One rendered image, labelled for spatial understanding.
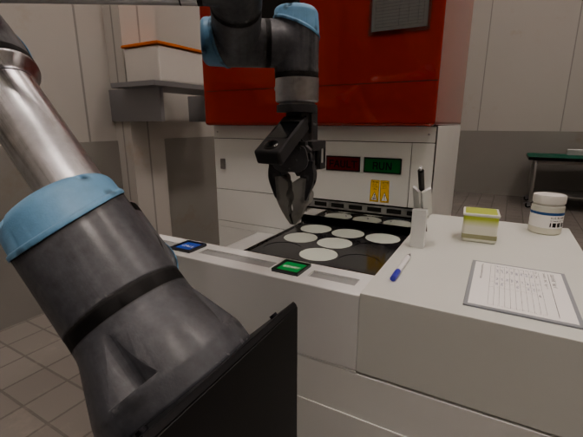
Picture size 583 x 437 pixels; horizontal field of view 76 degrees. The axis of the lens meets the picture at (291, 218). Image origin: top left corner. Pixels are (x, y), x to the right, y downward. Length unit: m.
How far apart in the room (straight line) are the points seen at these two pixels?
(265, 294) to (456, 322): 0.32
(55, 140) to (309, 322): 0.48
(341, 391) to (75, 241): 0.52
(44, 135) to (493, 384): 0.70
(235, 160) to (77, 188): 1.11
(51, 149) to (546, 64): 7.35
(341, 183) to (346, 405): 0.74
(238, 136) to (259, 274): 0.83
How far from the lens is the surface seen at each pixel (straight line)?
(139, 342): 0.33
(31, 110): 0.63
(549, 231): 1.10
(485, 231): 0.94
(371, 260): 0.95
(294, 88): 0.65
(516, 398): 0.65
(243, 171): 1.45
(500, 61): 7.58
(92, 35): 3.17
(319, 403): 0.77
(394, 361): 0.66
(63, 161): 0.58
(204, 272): 0.79
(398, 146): 1.19
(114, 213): 0.38
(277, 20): 0.68
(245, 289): 0.73
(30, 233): 0.39
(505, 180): 7.56
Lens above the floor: 1.23
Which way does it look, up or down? 14 degrees down
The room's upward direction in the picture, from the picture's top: straight up
